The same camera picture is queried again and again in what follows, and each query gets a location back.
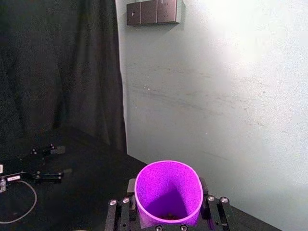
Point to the small brown beans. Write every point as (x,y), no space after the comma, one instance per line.
(171,216)

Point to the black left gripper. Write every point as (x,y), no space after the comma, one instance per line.
(22,167)

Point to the pink plastic cup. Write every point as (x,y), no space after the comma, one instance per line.
(166,183)

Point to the black table cloth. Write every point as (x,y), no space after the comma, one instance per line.
(91,183)

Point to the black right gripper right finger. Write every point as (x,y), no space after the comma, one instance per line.
(220,214)

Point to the black hanging curtain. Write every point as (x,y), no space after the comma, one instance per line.
(60,72)

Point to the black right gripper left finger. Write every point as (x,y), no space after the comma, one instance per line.
(121,216)

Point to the dark grey wall box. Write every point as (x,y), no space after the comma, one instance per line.
(154,12)

